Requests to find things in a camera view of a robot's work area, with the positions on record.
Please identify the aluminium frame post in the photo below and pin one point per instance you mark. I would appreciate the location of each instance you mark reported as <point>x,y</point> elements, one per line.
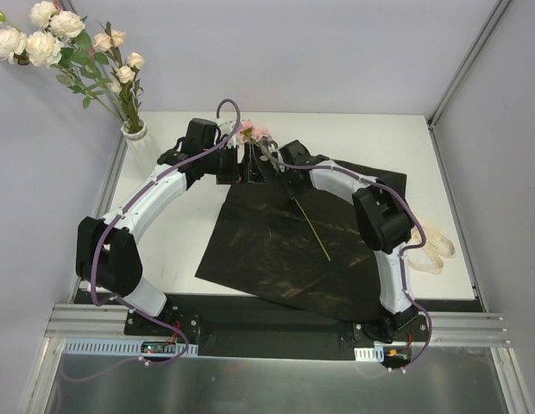
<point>483,36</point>
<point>113,98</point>

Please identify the cream ribbon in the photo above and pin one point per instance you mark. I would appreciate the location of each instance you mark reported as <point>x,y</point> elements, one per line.
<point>432,256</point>

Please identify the white ribbed vase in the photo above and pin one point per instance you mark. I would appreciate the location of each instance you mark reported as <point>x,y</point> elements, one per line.
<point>144,147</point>

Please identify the right white cable duct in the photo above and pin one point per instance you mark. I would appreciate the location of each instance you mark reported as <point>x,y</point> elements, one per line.
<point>375,354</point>

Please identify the peach rosebud flower stem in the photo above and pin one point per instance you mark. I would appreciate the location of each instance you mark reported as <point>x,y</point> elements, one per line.
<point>123,71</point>

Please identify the aluminium rail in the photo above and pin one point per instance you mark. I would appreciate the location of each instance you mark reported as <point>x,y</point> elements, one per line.
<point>470,329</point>

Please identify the left aluminium frame post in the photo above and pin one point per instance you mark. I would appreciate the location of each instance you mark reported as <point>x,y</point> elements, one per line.
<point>113,98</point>

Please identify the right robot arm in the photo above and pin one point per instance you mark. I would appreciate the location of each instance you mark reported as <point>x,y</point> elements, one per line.
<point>383,218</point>

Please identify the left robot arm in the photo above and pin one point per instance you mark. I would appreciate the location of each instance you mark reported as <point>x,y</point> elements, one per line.
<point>107,255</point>

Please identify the right aluminium frame post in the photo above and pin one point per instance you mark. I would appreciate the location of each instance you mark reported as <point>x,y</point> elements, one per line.
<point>483,36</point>

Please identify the white cable duct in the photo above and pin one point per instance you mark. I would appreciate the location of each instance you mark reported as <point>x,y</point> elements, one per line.
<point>375,354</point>
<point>108,347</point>

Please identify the pink and white flower bouquet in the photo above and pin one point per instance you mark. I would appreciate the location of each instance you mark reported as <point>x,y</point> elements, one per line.
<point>249,133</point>

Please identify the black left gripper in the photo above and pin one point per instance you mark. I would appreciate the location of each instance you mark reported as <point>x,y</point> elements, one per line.
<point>242,161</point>

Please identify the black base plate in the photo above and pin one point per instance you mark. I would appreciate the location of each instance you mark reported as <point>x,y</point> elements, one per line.
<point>247,327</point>

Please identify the green leafy flower stem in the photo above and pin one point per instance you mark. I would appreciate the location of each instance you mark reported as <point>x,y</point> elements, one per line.
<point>69,30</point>

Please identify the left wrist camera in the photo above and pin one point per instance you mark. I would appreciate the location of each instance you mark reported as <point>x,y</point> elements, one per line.
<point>225,127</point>

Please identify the white peony flower stem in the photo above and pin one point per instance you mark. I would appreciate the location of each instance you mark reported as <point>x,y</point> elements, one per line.
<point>30,45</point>

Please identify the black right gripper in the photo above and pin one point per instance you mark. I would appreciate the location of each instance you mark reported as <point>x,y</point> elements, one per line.
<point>277,161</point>

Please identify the left white cable duct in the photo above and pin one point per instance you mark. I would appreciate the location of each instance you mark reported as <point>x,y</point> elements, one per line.
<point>108,347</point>

